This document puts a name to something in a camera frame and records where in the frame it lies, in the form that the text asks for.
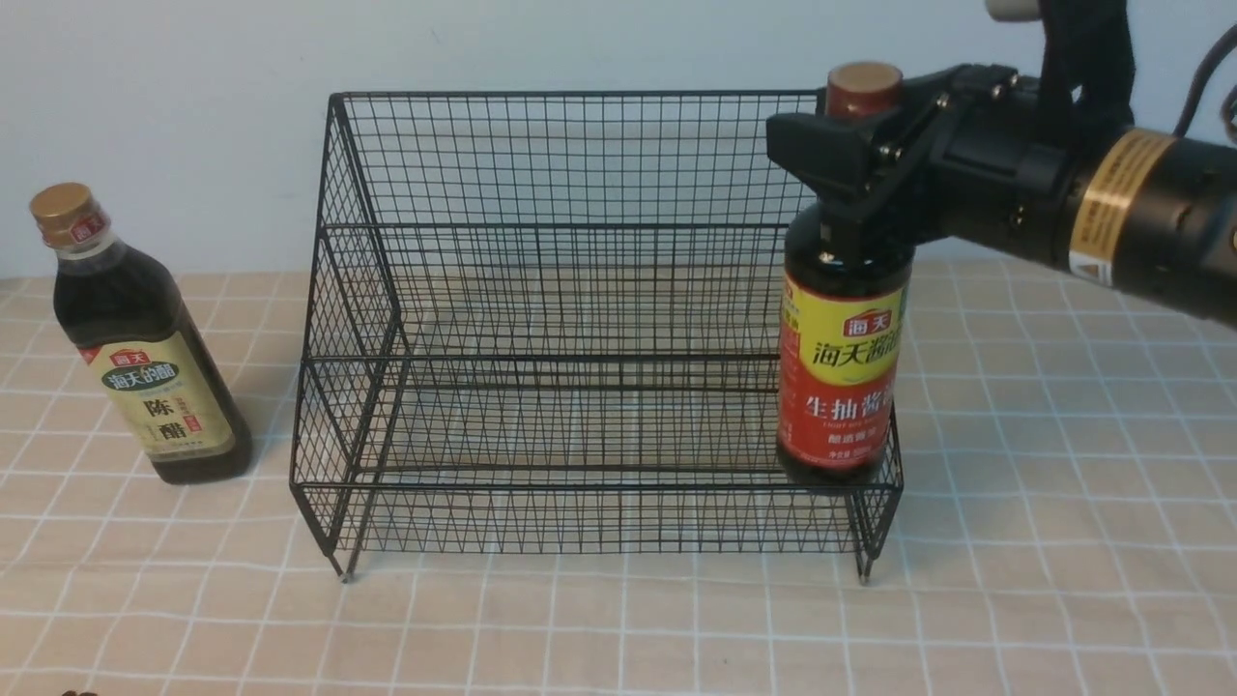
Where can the pink checkered tablecloth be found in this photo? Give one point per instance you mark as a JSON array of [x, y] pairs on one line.
[[1067, 529]]

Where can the black wire mesh shelf rack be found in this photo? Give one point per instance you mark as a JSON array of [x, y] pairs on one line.
[[547, 323]]

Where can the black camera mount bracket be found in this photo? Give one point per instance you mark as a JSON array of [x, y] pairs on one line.
[[1088, 69]]

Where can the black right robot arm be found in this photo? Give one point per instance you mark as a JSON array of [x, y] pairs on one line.
[[1155, 221]]

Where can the dark vinegar bottle gold cap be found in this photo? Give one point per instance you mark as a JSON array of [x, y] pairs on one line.
[[127, 319]]

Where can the soy sauce bottle red label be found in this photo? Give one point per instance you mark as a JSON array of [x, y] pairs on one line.
[[839, 342]]

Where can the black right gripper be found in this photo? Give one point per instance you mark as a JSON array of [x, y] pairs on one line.
[[977, 152]]

